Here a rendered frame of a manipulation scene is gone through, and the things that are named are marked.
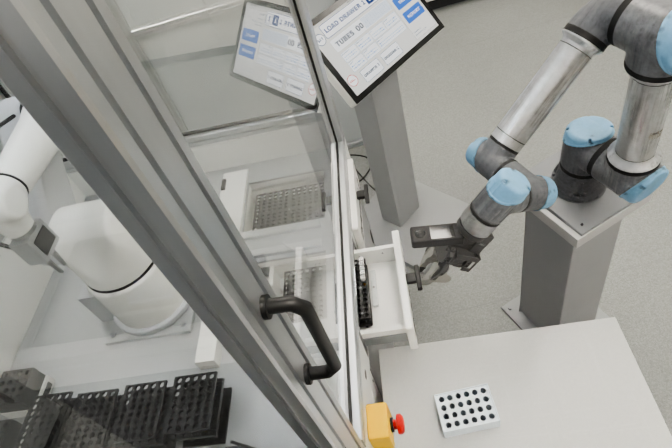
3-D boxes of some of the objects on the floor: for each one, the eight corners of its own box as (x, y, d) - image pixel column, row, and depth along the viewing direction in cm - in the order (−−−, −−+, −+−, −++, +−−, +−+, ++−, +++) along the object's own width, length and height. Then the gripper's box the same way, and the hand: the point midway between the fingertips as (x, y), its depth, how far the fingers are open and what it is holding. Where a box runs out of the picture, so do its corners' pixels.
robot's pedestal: (556, 272, 216) (576, 140, 162) (615, 324, 195) (659, 191, 142) (500, 308, 211) (502, 184, 157) (555, 365, 190) (578, 244, 136)
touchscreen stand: (477, 211, 248) (469, 22, 176) (424, 275, 230) (391, 94, 158) (397, 176, 277) (362, 2, 206) (344, 230, 259) (286, 60, 188)
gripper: (499, 250, 108) (447, 301, 122) (487, 212, 116) (439, 264, 130) (465, 242, 106) (416, 295, 120) (454, 204, 113) (410, 258, 127)
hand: (421, 274), depth 123 cm, fingers closed on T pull, 3 cm apart
